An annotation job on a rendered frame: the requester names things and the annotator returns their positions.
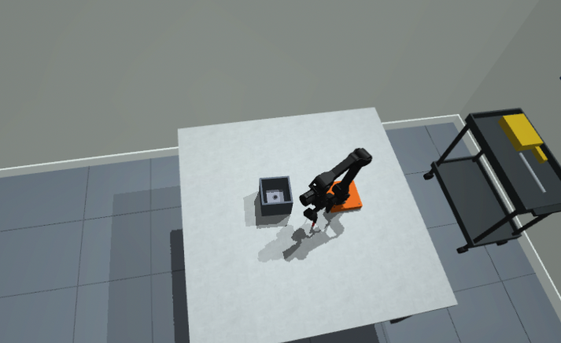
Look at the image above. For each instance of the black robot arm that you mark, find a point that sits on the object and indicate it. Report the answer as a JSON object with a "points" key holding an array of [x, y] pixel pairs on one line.
{"points": [[323, 182]]}

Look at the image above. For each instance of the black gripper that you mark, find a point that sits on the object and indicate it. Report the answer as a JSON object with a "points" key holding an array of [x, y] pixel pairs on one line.
{"points": [[329, 201]]}

